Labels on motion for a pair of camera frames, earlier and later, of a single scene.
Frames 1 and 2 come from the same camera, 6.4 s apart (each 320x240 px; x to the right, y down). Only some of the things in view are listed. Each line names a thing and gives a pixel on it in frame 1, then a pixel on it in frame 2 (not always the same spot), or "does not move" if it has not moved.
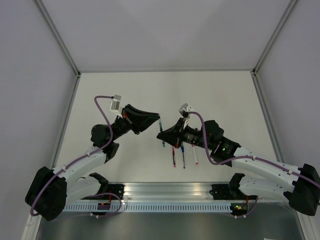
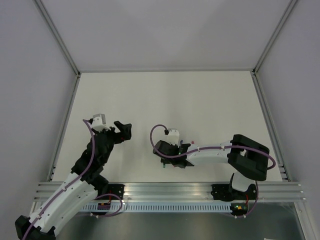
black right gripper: (174, 135) -> (165, 161)
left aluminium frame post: (57, 36) does not move
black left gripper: (130, 113) -> (125, 134)
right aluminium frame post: (290, 7) does not move
